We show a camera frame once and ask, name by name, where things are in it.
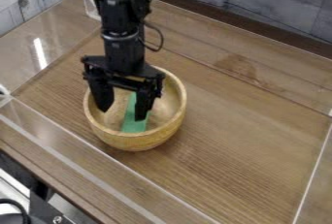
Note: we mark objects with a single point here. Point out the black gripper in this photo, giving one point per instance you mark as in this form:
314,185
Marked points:
122,69

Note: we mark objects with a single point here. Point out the green rectangular block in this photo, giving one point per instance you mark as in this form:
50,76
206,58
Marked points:
130,125

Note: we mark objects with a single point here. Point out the wooden bowl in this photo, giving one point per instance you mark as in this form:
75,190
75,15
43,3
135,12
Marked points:
115,126

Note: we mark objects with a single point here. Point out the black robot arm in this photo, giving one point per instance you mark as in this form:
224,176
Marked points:
123,18

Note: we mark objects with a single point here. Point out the clear acrylic corner bracket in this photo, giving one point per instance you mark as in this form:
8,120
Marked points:
91,10

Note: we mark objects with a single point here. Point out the clear acrylic tray wall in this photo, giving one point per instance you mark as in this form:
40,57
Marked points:
249,162

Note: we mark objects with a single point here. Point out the black metal frame bracket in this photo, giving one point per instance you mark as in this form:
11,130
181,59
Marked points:
48,208

